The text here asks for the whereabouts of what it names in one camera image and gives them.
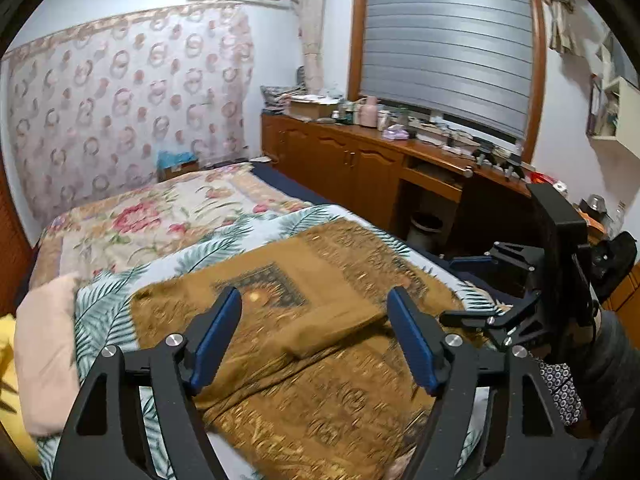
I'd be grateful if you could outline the open cardboard box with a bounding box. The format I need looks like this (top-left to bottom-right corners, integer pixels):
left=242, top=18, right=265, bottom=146
left=288, top=98, right=342, bottom=122

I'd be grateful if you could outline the hanging beige cloth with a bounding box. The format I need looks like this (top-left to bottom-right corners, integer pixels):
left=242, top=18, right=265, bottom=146
left=536, top=0, right=577, bottom=57

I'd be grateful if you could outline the brown patterned garment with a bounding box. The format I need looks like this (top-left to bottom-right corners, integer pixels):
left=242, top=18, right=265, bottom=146
left=129, top=217, right=485, bottom=480

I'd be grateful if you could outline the yellow plush toy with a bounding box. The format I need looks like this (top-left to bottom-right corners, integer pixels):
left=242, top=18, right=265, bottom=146
left=0, top=314, right=42, bottom=467

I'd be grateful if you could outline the circle patterned wall cloth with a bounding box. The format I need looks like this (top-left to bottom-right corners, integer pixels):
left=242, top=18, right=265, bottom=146
left=0, top=2, right=257, bottom=235

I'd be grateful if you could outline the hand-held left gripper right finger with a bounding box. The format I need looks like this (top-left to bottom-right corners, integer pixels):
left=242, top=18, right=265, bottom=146
left=386, top=287, right=583, bottom=480

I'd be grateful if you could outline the wooden louvered wardrobe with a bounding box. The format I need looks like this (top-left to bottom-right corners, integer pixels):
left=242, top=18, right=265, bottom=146
left=0, top=160, right=35, bottom=317

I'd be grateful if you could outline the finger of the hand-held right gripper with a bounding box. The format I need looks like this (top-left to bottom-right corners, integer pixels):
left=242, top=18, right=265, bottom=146
left=440, top=241, right=547, bottom=288
left=439, top=289, right=545, bottom=352

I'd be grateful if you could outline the black white dotted cloth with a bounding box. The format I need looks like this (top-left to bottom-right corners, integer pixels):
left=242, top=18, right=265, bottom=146
left=539, top=359, right=585, bottom=427

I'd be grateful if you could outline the small brown box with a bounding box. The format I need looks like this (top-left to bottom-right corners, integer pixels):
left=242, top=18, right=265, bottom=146
left=159, top=160, right=202, bottom=183

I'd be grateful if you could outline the long wooden cabinet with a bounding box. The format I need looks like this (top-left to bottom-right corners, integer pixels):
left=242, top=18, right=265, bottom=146
left=260, top=109, right=640, bottom=313

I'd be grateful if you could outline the floral quilt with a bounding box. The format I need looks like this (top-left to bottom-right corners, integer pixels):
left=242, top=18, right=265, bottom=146
left=36, top=164, right=315, bottom=288

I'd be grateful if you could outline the pink bottle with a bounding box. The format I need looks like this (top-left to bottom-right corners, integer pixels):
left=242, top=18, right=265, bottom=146
left=359, top=96, right=380, bottom=128

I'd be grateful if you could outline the stack of folded cloths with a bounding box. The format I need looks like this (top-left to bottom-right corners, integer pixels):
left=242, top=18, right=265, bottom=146
left=259, top=84, right=302, bottom=112

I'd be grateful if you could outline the person's right forearm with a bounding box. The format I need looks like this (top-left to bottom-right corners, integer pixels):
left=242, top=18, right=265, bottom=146
left=564, top=310, right=640, bottom=480

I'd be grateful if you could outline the white wall shelf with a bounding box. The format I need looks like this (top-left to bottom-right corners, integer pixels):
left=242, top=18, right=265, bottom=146
left=586, top=34, right=640, bottom=157

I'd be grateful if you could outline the pink pillow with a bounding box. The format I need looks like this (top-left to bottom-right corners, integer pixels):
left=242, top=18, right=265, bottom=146
left=14, top=273, right=82, bottom=437

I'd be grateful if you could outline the white wrapped pipe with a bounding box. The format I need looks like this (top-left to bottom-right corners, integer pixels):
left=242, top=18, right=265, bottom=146
left=297, top=0, right=327, bottom=97

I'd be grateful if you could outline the dark waste bin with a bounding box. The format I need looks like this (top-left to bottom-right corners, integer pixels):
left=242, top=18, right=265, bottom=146
left=406, top=211, right=444, bottom=250

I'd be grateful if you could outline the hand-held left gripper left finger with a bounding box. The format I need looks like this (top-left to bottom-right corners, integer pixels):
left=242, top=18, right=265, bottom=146
left=50, top=286, right=244, bottom=480

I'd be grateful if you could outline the grey window blind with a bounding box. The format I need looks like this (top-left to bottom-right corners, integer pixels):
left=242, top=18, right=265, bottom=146
left=361, top=0, right=534, bottom=140

